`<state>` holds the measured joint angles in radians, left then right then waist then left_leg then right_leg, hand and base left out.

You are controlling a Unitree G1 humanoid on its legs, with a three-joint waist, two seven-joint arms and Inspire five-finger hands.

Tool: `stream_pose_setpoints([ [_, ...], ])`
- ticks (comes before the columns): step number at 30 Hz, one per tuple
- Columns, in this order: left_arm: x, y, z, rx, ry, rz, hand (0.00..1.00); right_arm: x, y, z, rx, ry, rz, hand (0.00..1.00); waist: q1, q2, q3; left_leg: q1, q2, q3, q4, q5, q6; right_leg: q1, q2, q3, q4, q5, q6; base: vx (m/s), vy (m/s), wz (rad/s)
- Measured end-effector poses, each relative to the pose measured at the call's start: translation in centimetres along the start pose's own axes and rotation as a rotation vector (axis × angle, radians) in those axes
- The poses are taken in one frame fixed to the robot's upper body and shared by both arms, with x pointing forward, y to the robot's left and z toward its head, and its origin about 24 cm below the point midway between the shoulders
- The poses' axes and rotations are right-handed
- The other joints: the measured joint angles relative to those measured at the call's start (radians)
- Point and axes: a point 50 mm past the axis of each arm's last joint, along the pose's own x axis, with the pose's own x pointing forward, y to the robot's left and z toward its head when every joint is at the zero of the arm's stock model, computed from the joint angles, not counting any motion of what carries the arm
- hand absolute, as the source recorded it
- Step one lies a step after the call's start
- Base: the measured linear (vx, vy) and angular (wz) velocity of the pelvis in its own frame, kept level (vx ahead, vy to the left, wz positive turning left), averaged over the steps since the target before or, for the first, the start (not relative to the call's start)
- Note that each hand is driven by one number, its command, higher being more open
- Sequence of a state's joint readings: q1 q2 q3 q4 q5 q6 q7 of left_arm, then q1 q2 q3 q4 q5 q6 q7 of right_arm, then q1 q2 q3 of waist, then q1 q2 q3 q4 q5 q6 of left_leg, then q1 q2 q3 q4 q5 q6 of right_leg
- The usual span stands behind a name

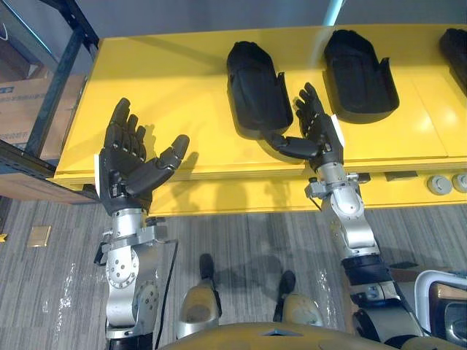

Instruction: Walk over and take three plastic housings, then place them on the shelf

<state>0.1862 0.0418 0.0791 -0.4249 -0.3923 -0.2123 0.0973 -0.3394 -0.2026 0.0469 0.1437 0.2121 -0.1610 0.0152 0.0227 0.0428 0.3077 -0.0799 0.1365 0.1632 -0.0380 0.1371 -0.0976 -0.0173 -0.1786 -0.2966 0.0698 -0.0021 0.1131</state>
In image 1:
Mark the black plastic housing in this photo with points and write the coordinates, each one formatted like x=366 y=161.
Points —
x=255 y=91
x=357 y=80
x=456 y=58

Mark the white rimmed box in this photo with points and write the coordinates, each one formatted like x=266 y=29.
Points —
x=443 y=310

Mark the grey round knob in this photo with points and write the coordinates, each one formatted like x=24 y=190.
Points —
x=460 y=182
x=439 y=185

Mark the brass floor plate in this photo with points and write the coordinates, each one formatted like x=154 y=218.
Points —
x=39 y=237

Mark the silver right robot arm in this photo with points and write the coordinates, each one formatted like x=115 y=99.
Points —
x=350 y=218

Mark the robot leg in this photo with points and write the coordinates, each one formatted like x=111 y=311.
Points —
x=198 y=306
x=297 y=310

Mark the cyan light strip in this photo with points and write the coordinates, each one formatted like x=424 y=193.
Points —
x=333 y=11

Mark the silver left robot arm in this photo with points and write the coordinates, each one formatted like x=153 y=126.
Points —
x=124 y=277

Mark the robot right leg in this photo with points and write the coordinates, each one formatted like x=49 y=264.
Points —
x=297 y=310

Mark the yellow floor marker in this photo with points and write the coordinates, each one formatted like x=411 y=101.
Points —
x=3 y=238

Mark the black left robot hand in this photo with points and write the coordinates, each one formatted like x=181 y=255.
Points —
x=124 y=171

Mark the brown wooden rack board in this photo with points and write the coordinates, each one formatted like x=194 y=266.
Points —
x=33 y=186

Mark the dark blue metal rack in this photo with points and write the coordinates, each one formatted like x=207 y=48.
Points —
x=69 y=62

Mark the printed cardboard box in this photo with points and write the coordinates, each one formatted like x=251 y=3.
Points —
x=22 y=109

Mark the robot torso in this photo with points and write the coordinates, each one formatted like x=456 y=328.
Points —
x=255 y=337

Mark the robot left leg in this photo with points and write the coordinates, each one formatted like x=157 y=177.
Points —
x=198 y=306

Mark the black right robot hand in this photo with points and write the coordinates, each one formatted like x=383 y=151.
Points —
x=317 y=135

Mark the yellow shelf unit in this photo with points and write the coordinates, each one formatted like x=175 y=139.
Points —
x=164 y=80

